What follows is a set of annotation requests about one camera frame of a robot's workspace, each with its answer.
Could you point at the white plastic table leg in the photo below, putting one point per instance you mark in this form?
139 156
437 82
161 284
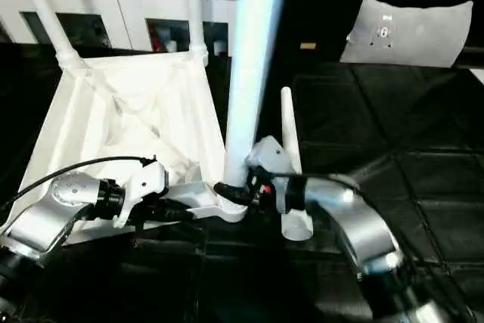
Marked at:
289 122
45 9
194 5
249 73

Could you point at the white flat board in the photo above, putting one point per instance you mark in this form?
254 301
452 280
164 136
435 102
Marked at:
479 73

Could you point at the small tan label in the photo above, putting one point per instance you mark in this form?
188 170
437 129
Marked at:
308 45

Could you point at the black work mat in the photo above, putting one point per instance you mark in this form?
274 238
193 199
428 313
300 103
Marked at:
397 149

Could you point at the white cabinet with glass doors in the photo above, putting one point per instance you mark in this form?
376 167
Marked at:
130 16

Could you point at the white plastic table top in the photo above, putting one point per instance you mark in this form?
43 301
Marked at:
132 84

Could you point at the small white jar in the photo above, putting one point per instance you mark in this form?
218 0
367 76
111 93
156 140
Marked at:
172 46
219 47

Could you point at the red box in cabinet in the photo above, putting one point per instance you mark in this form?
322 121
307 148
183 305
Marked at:
156 41

